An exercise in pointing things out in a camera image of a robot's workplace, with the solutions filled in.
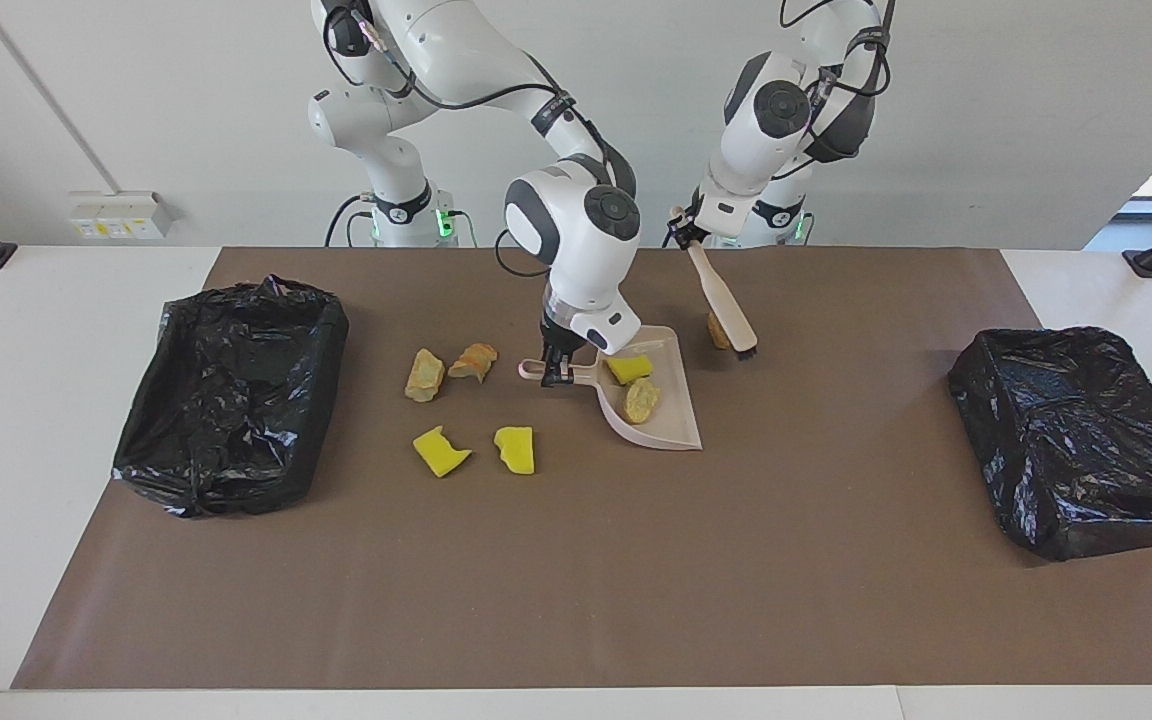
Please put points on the bin lined with black bag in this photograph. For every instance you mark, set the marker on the bin lined with black bag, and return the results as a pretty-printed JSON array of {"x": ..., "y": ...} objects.
[
  {"x": 226, "y": 400},
  {"x": 1076, "y": 450}
]

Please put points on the pale tan sponge scrap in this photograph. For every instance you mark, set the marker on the pale tan sponge scrap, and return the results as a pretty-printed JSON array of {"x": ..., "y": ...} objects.
[{"x": 641, "y": 400}]

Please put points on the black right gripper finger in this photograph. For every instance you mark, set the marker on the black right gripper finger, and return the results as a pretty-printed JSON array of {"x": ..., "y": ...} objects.
[
  {"x": 567, "y": 370},
  {"x": 548, "y": 368}
]

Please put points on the pale green-yellow sponge scrap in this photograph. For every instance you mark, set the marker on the pale green-yellow sponge scrap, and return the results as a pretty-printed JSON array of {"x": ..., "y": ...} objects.
[{"x": 424, "y": 375}]

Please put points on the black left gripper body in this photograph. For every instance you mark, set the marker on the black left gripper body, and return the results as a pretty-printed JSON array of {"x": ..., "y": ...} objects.
[{"x": 696, "y": 228}]

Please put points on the white wall socket box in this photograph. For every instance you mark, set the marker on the white wall socket box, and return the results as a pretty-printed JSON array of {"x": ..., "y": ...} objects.
[{"x": 116, "y": 214}]

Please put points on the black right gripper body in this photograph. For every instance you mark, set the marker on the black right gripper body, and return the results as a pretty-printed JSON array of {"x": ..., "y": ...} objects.
[{"x": 564, "y": 338}]

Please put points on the pale pink plastic dustpan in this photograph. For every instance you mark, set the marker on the pale pink plastic dustpan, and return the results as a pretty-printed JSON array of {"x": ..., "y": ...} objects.
[{"x": 671, "y": 420}]

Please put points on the beige hand brush black bristles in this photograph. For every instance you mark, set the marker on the beige hand brush black bristles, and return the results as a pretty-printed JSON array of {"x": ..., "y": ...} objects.
[{"x": 726, "y": 305}]

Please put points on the brown bread roll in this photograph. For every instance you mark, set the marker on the brown bread roll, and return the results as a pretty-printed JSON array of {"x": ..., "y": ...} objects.
[{"x": 716, "y": 335}]

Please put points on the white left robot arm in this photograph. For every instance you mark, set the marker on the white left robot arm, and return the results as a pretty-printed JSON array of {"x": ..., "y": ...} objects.
[{"x": 776, "y": 110}]

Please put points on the brown paper table mat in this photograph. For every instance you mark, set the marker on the brown paper table mat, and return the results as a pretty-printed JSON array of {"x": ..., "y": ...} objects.
[{"x": 576, "y": 620}]

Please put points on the orange striped sponge scrap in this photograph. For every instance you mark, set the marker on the orange striped sponge scrap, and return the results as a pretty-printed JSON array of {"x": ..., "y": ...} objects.
[{"x": 473, "y": 361}]

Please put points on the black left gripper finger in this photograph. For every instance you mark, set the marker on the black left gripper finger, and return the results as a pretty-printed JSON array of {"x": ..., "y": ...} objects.
[{"x": 677, "y": 236}]

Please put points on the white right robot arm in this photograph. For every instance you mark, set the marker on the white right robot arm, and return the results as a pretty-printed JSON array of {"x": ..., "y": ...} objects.
[{"x": 576, "y": 220}]

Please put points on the bright yellow sponge piece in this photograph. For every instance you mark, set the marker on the bright yellow sponge piece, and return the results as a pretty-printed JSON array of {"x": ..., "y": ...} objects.
[
  {"x": 628, "y": 369},
  {"x": 515, "y": 449},
  {"x": 441, "y": 451}
]

